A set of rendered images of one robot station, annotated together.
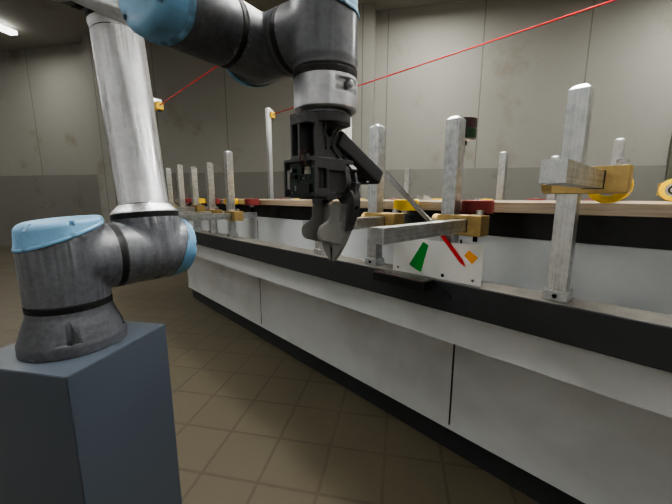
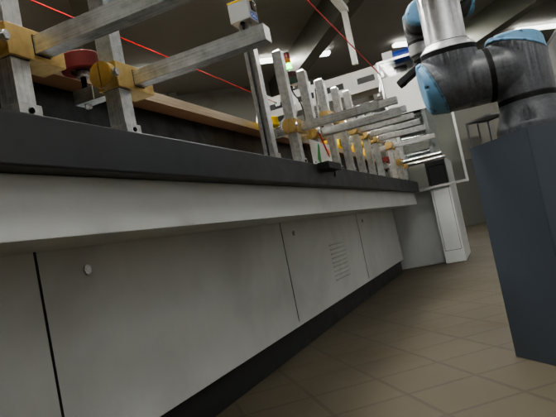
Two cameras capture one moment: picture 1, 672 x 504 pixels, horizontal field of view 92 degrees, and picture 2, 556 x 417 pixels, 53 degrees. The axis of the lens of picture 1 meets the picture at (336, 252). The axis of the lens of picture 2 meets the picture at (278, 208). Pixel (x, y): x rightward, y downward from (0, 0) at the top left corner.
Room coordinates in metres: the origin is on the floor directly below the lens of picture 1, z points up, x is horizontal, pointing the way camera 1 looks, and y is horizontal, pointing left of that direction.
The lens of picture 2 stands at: (1.95, 1.63, 0.45)
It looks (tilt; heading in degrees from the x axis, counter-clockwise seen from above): 3 degrees up; 245
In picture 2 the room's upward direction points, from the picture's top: 11 degrees counter-clockwise
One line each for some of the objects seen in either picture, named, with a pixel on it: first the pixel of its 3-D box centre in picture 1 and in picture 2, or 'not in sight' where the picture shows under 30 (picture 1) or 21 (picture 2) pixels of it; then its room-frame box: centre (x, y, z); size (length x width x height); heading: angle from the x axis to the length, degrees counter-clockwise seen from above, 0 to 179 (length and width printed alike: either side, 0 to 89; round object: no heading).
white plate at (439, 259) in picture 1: (432, 259); (322, 154); (0.85, -0.26, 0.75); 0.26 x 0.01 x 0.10; 44
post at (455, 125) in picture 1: (450, 213); (312, 127); (0.84, -0.30, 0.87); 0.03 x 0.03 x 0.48; 44
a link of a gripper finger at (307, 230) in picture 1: (317, 231); not in sight; (0.50, 0.03, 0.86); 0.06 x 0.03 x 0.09; 135
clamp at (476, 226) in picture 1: (458, 224); (314, 134); (0.83, -0.32, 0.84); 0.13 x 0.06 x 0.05; 44
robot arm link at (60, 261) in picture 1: (69, 257); (515, 66); (0.68, 0.57, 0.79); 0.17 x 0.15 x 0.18; 145
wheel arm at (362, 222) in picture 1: (365, 223); (319, 122); (0.93, -0.09, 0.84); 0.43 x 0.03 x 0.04; 134
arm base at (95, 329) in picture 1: (73, 319); (530, 114); (0.67, 0.57, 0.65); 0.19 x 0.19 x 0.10
